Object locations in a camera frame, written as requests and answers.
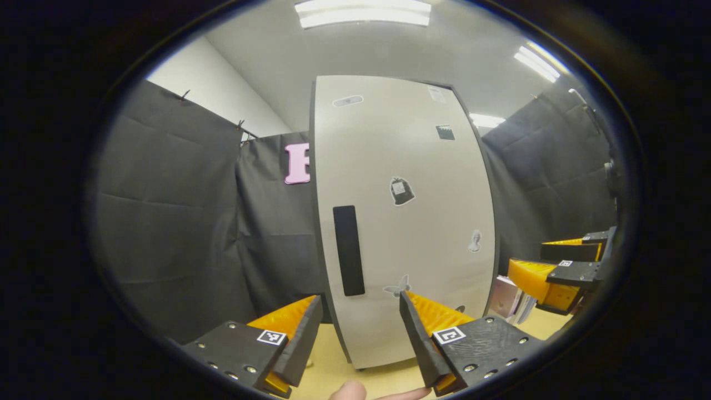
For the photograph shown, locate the ceiling light panel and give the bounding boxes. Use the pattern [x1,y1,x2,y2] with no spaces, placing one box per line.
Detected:
[469,113,506,129]
[514,42,570,84]
[294,0,433,29]

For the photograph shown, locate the black cabinet door handle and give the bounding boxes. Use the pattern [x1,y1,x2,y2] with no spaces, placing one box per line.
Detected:
[332,206,366,297]

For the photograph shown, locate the black backdrop cloth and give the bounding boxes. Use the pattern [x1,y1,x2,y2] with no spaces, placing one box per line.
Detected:
[92,78,620,345]

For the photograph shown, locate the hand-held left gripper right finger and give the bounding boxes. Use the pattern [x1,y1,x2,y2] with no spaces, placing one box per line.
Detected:
[399,291,545,396]

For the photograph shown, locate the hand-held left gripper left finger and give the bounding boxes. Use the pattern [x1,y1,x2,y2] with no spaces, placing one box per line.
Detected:
[183,294,324,398]

